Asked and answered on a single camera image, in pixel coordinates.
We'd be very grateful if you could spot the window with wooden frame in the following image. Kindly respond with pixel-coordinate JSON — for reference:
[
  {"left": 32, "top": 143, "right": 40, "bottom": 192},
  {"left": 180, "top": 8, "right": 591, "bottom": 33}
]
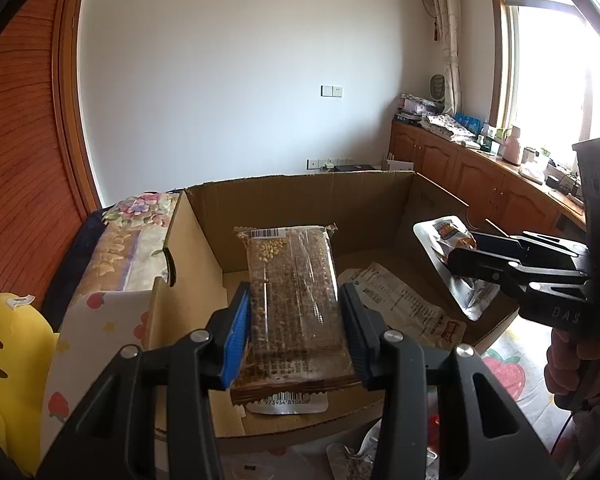
[{"left": 491, "top": 0, "right": 600, "bottom": 166}]

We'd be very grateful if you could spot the pink bottle on cabinet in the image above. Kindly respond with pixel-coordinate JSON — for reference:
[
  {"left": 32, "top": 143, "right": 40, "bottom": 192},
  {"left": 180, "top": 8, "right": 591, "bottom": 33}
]
[{"left": 502, "top": 126, "right": 524, "bottom": 166}]

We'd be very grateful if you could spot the white wall switch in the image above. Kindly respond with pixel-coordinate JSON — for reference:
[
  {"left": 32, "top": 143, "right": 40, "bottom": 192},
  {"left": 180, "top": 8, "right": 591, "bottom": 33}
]
[{"left": 321, "top": 84, "right": 343, "bottom": 98}]

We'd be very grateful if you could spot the person's right hand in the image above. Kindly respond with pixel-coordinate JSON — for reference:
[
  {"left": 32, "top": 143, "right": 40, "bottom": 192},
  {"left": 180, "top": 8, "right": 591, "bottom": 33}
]
[{"left": 544, "top": 328, "right": 600, "bottom": 413}]

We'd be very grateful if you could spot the floral strawberry bed sheet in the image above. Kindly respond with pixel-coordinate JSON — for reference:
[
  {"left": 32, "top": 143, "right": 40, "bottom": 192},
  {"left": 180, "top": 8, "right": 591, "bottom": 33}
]
[{"left": 40, "top": 290, "right": 151, "bottom": 454}]

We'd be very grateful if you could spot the brown cardboard box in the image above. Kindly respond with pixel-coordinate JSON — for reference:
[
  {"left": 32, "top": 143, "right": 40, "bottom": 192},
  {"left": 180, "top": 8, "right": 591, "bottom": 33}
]
[{"left": 144, "top": 171, "right": 516, "bottom": 453}]

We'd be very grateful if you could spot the brown seed bar packet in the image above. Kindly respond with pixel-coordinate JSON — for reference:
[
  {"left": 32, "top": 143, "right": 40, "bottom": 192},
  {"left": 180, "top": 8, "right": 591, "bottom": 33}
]
[{"left": 230, "top": 224, "right": 358, "bottom": 404}]

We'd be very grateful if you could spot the patterned window curtain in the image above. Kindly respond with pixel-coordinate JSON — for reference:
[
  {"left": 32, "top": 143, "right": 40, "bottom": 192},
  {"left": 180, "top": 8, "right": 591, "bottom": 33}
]
[{"left": 432, "top": 0, "right": 462, "bottom": 115}]

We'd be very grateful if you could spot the silver tray snack packet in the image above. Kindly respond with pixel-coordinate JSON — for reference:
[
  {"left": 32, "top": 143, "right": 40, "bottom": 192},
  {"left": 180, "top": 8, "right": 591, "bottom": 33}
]
[{"left": 413, "top": 216, "right": 500, "bottom": 321}]

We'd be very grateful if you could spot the blue floral quilt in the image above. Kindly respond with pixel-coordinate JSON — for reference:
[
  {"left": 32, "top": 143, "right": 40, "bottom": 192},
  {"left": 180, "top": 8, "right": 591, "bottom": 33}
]
[{"left": 40, "top": 190, "right": 180, "bottom": 330}]

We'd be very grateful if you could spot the brown wooden wardrobe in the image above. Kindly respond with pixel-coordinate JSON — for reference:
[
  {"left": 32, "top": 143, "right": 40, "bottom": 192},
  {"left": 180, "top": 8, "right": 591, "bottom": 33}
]
[{"left": 0, "top": 0, "right": 100, "bottom": 299}]

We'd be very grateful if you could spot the yellow plush toy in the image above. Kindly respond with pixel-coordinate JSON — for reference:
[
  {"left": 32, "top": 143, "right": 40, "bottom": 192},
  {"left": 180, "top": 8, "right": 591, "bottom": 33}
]
[{"left": 0, "top": 292, "right": 58, "bottom": 474}]

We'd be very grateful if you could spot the white red-label snack pouch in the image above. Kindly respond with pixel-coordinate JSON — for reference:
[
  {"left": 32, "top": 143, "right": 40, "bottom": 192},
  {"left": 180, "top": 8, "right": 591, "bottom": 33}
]
[{"left": 337, "top": 262, "right": 466, "bottom": 350}]

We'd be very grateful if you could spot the wooden cabinet under window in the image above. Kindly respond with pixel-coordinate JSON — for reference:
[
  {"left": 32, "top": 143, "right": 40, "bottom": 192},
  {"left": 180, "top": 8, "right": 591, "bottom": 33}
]
[{"left": 389, "top": 119, "right": 585, "bottom": 242}]

